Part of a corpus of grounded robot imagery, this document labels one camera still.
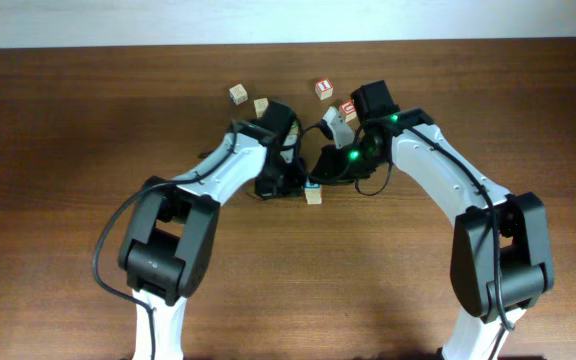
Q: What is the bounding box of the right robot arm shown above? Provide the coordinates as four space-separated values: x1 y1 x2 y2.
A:
310 81 555 359

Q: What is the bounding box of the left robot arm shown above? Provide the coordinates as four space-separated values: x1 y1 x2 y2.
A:
118 101 304 359

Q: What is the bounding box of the plain wooden picture block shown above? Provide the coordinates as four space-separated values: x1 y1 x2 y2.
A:
253 98 269 118

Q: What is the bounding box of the green letter Z block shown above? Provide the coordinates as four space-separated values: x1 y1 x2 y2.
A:
289 121 300 135

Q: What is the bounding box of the red letter U block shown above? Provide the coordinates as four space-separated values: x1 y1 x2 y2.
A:
339 100 357 122

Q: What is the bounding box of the wooden block far left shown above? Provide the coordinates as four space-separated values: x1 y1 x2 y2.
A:
229 84 248 105

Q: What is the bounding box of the red letter I block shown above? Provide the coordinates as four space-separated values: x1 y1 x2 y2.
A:
314 78 334 100

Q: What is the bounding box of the wooden block blue side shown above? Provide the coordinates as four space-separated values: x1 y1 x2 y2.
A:
304 181 322 205

